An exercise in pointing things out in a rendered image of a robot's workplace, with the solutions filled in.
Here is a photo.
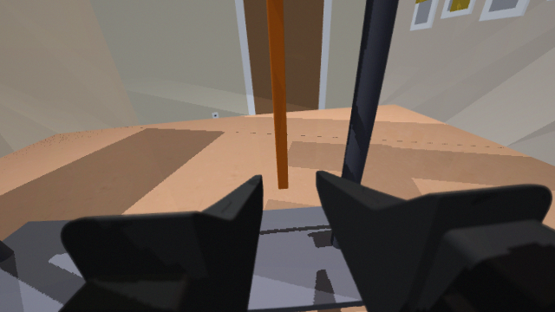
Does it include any orange handle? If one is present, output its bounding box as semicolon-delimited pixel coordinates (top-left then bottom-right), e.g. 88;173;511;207
266;0;289;189

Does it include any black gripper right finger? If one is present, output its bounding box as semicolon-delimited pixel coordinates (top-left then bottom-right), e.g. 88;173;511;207
316;171;552;312

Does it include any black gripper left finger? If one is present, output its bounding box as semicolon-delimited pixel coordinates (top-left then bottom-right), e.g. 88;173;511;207
61;174;264;312

